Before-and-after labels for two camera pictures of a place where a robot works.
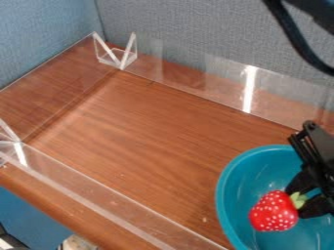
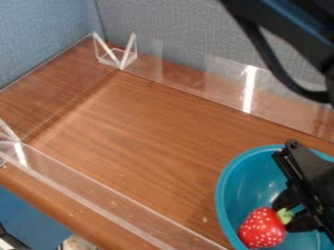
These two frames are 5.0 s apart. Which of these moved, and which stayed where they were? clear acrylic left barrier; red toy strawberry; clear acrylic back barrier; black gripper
Moved: red toy strawberry; black gripper
Stayed: clear acrylic left barrier; clear acrylic back barrier
